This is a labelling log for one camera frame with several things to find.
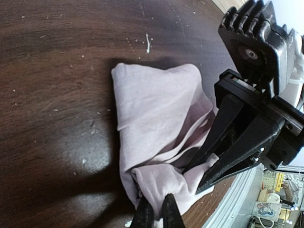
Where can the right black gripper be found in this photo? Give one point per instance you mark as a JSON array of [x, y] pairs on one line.
[[255, 127]]

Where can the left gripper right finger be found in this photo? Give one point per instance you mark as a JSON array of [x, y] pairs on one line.
[[170, 213]]

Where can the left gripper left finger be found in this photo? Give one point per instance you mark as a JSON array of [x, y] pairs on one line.
[[144, 216]]

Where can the mauve and cream underwear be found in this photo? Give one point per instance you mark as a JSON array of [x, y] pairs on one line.
[[163, 118]]

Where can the front aluminium rail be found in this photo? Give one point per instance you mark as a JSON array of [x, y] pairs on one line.
[[235, 210]]

